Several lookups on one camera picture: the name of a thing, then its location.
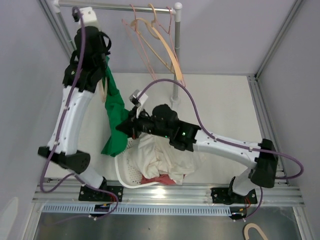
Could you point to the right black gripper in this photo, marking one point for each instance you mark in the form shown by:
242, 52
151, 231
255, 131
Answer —
131, 127

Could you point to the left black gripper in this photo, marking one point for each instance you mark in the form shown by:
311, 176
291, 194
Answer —
106, 52

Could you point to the green t shirt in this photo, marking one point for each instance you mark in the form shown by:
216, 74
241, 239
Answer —
116, 112

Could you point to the beige wooden hanger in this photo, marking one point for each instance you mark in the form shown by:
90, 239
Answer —
103, 89
152, 27

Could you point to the beige t shirt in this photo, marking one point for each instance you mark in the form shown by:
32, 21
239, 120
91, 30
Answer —
154, 156

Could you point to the pink t shirt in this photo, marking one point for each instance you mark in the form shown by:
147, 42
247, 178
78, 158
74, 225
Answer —
162, 179

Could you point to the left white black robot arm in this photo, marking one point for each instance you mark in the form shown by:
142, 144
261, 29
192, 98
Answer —
86, 70

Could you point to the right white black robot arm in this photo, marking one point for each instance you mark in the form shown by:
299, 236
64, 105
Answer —
259, 158

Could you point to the white perforated plastic basket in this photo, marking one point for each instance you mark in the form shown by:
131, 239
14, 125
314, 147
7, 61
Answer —
127, 174

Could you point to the metal clothes rack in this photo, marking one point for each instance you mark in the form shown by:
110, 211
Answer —
176, 11

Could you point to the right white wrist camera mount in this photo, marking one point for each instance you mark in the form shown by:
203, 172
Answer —
138, 99

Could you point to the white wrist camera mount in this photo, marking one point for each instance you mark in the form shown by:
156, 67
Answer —
138, 99
88, 16

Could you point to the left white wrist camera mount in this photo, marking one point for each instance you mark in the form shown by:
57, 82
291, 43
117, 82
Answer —
88, 16

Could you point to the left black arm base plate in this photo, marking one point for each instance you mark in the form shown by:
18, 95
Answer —
87, 194

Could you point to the white slotted cable duct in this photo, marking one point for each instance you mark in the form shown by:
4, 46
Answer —
132, 209

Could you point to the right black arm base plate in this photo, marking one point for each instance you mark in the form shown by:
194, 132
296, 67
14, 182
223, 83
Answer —
222, 195

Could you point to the aluminium rail frame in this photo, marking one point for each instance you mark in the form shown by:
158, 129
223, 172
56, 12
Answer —
188, 194

